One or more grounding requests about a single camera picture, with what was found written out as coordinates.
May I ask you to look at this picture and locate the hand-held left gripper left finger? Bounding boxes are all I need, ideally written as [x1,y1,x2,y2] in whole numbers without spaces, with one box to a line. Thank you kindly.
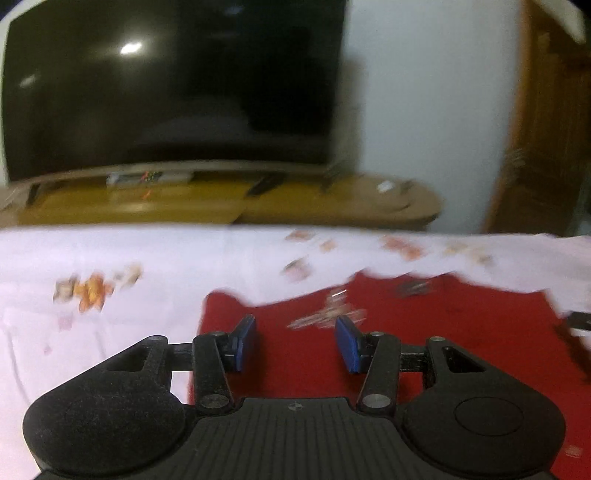
[99,315,257,415]

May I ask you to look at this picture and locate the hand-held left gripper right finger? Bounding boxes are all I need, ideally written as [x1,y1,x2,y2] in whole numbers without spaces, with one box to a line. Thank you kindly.
[335,315,490,414]

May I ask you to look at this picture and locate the red garment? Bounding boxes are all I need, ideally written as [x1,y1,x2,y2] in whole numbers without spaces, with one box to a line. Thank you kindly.
[187,270,591,480]

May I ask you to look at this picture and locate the floral pink bed sheet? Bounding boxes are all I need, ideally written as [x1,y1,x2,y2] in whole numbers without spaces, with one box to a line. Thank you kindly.
[0,225,591,480]

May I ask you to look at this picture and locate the wooden television stand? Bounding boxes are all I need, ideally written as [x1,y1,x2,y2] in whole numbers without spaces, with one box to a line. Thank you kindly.
[0,159,443,232]

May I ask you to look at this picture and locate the wooden door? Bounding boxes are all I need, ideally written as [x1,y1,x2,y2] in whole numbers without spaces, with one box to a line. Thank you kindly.
[480,0,591,237]

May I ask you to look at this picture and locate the large black television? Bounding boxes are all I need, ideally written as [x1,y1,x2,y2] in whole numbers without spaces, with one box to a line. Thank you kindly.
[0,0,348,184]

